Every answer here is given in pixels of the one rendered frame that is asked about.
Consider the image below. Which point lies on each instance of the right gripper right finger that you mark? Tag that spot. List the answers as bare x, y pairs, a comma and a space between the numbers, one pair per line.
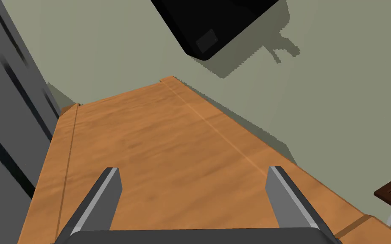
288, 201

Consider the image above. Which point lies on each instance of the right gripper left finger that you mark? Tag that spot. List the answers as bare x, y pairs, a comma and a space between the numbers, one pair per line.
98, 203

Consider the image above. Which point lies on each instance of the black wall cabinet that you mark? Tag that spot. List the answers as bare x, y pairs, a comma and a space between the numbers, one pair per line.
212, 23

